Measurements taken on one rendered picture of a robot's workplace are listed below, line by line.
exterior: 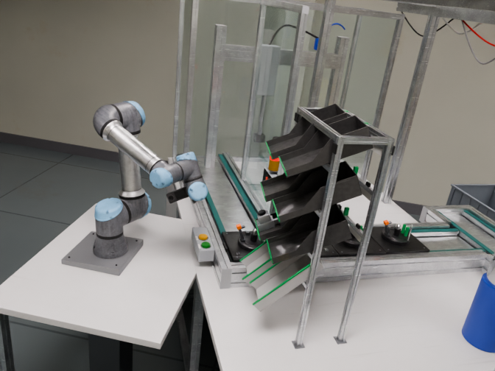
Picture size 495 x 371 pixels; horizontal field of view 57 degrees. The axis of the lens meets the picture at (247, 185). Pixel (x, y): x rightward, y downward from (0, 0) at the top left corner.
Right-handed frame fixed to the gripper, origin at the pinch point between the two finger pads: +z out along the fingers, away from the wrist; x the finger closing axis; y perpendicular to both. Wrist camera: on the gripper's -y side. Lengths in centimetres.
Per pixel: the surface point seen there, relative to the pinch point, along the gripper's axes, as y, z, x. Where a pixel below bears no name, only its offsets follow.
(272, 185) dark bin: 27, -47, -9
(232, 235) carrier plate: 9.3, -4.0, -29.0
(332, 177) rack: 37, -81, -9
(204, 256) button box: -6.7, -12.5, -29.3
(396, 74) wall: 241, 195, -10
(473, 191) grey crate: 202, 94, -110
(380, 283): 59, -23, -77
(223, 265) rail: -1.5, -24.6, -33.5
